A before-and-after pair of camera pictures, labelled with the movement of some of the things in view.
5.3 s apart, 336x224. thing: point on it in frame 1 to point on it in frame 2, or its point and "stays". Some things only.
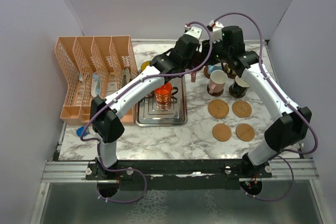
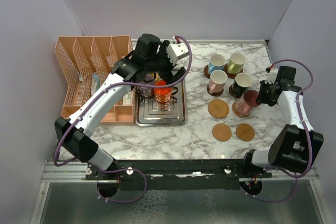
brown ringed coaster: [229, 74] stays
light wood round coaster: [221, 132] stays
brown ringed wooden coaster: [206, 72] stays
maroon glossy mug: [198, 76] to [244, 105]
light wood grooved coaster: [244, 132] stays
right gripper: [211, 61] to [261, 98]
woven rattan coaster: [218, 108] stays
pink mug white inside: [217, 81] stays
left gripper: [189, 65] to [168, 76]
